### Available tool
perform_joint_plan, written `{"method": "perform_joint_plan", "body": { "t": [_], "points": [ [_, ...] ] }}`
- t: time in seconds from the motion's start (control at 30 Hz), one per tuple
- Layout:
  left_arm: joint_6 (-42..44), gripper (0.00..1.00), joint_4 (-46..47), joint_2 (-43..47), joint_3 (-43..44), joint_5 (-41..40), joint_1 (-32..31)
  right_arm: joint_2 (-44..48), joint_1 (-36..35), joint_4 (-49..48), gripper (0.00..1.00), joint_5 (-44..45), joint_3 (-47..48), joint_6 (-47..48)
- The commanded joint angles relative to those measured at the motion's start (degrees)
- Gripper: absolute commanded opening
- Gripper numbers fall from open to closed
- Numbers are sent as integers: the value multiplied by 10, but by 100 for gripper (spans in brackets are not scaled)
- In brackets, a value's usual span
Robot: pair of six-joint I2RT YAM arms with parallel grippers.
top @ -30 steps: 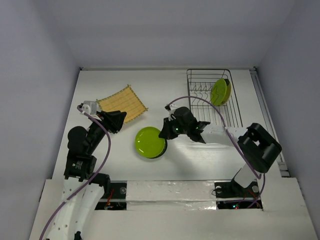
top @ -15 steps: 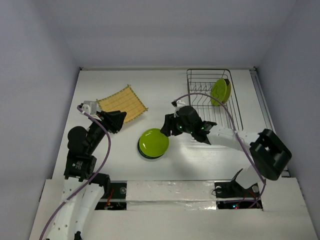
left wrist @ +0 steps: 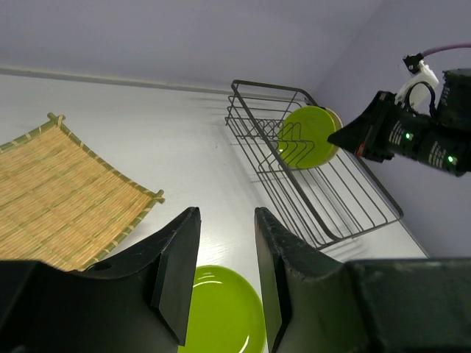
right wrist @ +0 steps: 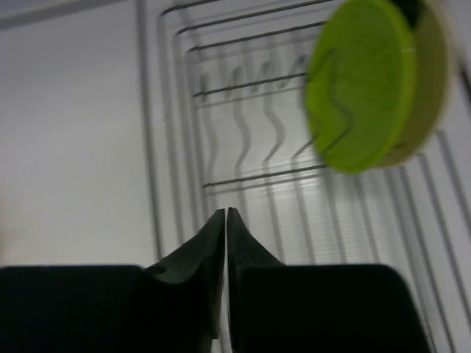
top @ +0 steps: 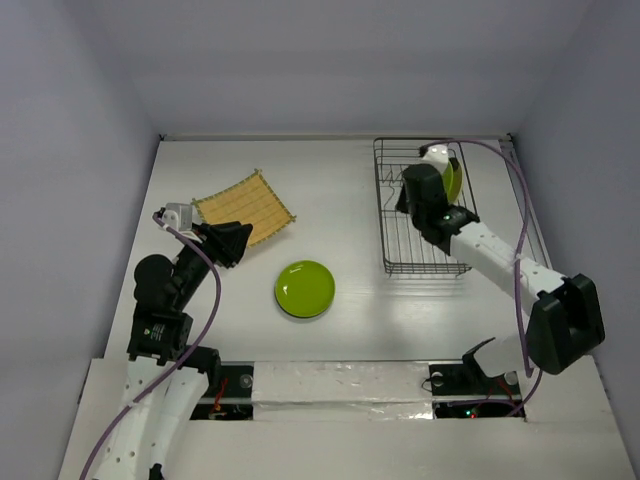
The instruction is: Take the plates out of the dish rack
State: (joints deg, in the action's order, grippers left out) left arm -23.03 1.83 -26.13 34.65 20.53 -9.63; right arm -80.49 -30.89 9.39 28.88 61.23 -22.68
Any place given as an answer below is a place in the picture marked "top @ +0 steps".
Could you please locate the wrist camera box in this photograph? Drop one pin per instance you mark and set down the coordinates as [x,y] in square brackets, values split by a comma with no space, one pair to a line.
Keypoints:
[177,216]
[435,155]

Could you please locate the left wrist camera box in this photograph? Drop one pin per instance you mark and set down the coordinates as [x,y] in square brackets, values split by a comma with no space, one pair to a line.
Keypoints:
[177,216]

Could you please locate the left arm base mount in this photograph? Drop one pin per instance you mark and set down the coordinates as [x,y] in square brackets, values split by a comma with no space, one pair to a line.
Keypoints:
[231,398]

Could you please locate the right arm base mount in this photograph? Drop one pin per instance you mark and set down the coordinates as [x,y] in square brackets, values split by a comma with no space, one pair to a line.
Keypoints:
[461,390]

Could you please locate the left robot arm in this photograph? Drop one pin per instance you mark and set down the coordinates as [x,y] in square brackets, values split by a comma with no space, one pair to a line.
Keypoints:
[167,373]

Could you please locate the green round plate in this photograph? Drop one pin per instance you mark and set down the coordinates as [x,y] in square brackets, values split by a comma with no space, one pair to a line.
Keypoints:
[305,289]

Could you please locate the white foam front panel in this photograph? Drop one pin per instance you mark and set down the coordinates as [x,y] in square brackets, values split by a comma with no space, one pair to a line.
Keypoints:
[341,391]

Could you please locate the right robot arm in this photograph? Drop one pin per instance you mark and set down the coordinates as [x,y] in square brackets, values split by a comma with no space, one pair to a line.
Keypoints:
[560,315]

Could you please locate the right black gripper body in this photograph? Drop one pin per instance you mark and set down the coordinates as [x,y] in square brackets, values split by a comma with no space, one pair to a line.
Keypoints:
[405,201]

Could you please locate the square bamboo woven plate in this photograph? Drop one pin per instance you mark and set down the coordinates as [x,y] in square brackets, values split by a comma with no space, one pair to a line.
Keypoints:
[250,201]

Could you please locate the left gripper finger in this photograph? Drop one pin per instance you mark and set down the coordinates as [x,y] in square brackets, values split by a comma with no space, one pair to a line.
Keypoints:
[231,248]
[222,229]

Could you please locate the black wire dish rack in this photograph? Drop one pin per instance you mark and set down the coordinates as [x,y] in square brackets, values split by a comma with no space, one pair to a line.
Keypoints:
[417,248]

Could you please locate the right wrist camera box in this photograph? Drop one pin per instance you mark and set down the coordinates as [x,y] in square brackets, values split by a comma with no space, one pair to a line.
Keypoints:
[435,155]

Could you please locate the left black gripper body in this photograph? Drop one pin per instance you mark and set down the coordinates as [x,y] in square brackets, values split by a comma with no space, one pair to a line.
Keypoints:
[209,243]

